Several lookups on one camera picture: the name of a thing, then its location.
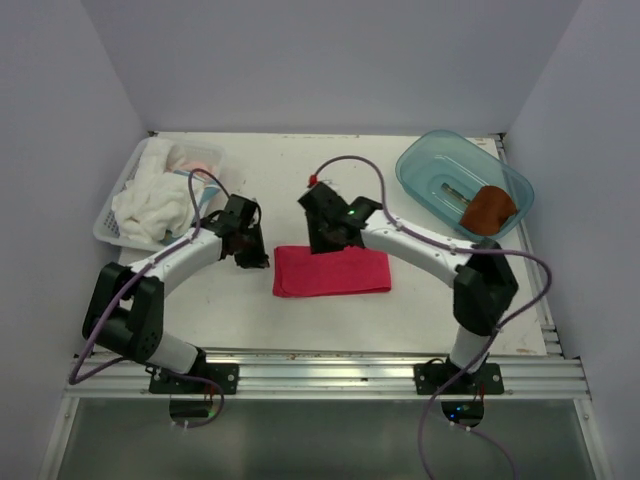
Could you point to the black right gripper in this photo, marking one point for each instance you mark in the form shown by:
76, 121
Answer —
317, 244

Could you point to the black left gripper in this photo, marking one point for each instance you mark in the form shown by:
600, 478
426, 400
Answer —
259, 258

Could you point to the pink towel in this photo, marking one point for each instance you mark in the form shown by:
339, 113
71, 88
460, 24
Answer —
353, 271

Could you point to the brown towel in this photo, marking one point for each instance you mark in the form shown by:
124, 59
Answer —
488, 211

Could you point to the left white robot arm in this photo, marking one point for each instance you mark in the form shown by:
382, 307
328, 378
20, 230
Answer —
126, 311

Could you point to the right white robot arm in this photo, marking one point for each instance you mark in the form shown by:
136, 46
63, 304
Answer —
481, 278

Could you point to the blue and peach towel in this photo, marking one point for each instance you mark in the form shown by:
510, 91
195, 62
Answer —
205, 188

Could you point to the white plastic basket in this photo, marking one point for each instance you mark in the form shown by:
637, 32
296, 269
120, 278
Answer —
106, 228

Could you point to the white towel in basket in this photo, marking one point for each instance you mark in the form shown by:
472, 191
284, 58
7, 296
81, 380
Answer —
156, 201

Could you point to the blue transparent plastic tub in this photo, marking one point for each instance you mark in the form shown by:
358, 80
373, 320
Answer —
443, 171

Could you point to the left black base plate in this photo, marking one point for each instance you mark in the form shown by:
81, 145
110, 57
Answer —
208, 378

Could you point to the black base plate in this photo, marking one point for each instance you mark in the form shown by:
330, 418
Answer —
429, 377
208, 378

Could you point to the aluminium mounting rail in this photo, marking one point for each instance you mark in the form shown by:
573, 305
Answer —
339, 376

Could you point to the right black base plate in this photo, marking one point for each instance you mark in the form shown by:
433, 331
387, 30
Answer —
429, 377

